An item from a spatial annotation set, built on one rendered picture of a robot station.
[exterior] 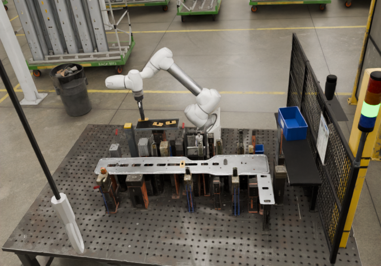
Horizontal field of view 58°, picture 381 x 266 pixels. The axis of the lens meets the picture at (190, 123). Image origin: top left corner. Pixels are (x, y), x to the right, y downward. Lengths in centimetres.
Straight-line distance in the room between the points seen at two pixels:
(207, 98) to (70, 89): 265
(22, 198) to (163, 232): 224
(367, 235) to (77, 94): 412
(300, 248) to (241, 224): 44
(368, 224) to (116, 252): 237
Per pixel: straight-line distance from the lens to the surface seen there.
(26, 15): 697
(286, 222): 275
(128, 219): 284
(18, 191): 464
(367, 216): 389
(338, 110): 261
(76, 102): 548
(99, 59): 667
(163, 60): 319
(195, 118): 330
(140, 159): 286
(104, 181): 268
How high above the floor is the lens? 282
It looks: 35 degrees down
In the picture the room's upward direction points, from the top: 6 degrees counter-clockwise
